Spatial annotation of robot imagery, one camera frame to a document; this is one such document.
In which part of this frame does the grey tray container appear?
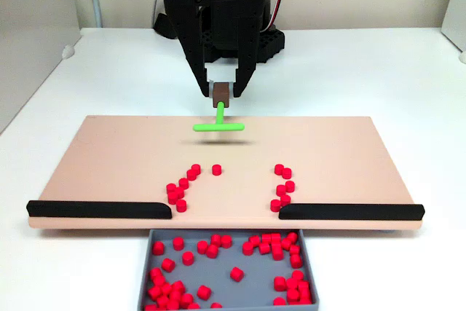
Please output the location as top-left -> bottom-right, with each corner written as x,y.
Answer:
137,229 -> 321,311

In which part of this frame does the grey side panel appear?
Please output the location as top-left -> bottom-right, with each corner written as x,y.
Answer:
0,0 -> 82,135

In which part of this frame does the beige flat board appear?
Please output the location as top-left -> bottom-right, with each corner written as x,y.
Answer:
28,114 -> 425,232

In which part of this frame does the black barrier strip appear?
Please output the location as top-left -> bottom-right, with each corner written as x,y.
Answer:
25,200 -> 173,220
278,202 -> 425,221

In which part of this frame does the thin grey cable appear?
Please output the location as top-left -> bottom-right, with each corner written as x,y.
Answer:
151,0 -> 164,30

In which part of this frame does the green T-shaped pusher tool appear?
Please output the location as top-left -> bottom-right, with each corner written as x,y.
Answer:
192,61 -> 245,133

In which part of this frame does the black table clamp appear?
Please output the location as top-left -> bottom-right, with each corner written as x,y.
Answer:
152,12 -> 181,39

